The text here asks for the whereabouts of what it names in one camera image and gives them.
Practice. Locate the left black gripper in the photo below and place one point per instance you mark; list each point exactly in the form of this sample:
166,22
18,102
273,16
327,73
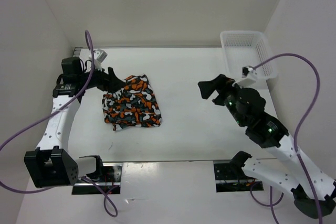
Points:
109,81

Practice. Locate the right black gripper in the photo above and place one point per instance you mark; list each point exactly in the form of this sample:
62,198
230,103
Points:
207,87

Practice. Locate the orange camouflage shorts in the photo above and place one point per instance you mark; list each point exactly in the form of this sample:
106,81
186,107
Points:
134,105

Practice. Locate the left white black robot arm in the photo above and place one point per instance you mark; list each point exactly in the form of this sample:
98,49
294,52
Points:
50,165

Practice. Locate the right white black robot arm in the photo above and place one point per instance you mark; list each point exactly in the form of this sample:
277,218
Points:
312,191

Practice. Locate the white plastic basket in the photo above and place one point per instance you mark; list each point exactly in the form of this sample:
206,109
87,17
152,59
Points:
241,48

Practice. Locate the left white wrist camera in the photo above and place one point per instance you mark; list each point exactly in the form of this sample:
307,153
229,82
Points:
99,57

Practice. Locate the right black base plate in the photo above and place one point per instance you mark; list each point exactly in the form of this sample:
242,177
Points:
227,181

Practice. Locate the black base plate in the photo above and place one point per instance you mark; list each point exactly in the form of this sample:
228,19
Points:
227,181
109,181

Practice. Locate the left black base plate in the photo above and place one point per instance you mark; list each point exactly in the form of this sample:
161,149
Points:
109,181

